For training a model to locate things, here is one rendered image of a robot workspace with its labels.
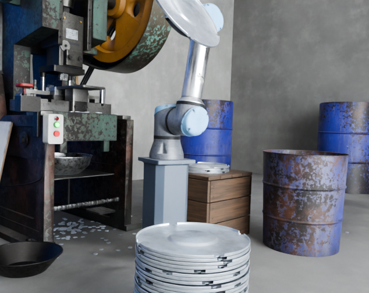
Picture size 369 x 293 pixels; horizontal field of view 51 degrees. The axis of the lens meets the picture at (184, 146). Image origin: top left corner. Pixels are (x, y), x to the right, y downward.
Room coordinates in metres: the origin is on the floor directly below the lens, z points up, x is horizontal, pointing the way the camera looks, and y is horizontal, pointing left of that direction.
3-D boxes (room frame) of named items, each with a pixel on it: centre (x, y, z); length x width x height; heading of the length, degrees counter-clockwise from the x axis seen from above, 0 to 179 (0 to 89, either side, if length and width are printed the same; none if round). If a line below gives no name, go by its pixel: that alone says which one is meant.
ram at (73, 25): (2.11, 0.66, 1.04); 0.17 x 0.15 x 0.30; 49
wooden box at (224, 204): (2.12, -0.11, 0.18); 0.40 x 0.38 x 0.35; 47
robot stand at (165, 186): (1.66, 0.08, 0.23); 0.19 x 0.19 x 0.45; 33
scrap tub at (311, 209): (1.96, -0.62, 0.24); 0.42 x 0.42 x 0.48
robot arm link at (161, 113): (1.66, 0.07, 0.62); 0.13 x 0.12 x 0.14; 40
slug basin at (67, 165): (2.14, 0.69, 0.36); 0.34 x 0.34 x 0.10
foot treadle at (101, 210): (2.05, 0.58, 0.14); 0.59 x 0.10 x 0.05; 49
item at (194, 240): (0.97, -0.03, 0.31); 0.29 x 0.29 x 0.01
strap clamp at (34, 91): (2.01, 0.80, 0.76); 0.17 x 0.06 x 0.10; 139
